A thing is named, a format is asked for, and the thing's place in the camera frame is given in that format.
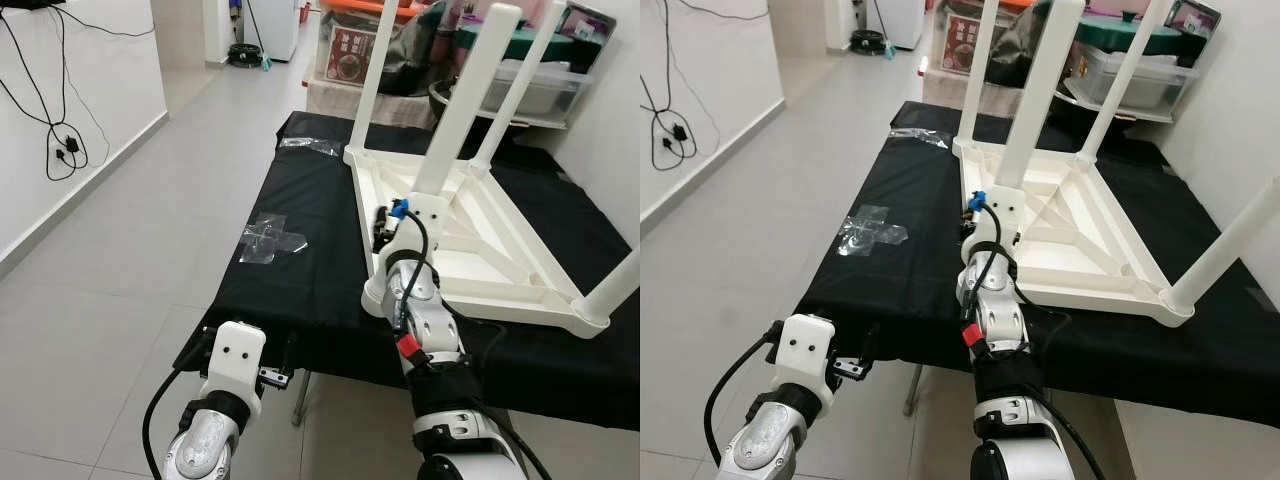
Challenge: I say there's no white plastic children table top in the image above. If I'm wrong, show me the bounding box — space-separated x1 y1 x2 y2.
343 145 613 339
950 135 1196 329

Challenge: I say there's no white plastic table leg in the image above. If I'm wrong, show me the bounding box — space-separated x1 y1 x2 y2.
955 0 1086 301
955 0 1001 151
1160 195 1280 326
352 0 396 161
575 250 640 339
470 0 569 171
362 3 523 319
1075 0 1171 166

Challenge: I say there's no black tablecloth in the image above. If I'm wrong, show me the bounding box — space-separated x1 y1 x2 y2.
795 100 1280 429
175 110 640 431

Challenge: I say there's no cross-shaped clear tape patch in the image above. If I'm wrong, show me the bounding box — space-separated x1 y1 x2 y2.
240 212 309 266
840 205 909 259

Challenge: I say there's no beige cloth covered bench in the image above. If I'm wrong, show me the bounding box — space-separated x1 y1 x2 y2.
920 70 1076 119
305 78 441 131

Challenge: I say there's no large black bowl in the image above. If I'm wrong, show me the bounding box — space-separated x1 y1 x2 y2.
430 80 561 126

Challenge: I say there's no black bag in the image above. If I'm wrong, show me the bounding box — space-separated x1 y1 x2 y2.
385 20 446 96
985 10 1041 86

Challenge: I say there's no red printed box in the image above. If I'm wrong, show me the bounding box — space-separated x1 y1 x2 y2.
940 12 986 76
320 8 386 86

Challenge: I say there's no mop with teal head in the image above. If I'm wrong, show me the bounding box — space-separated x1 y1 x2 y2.
245 0 273 73
870 0 896 59

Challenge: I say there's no white appliance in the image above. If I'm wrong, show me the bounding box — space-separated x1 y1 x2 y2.
245 0 301 63
870 0 926 49

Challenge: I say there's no green round lid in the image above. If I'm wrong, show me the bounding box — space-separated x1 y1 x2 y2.
1075 8 1186 56
450 20 591 63

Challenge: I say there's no grey printed carton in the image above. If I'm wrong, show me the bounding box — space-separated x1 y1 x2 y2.
560 5 616 47
1165 0 1223 41

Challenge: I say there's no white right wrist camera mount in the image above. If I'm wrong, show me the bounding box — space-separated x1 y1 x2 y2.
385 193 451 276
965 185 1023 251

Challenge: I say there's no black looped wall cable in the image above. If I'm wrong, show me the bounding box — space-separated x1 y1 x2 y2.
0 10 111 183
645 0 721 171

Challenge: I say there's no thin black wall cable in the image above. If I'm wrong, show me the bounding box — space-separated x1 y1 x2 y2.
680 0 771 23
60 5 156 39

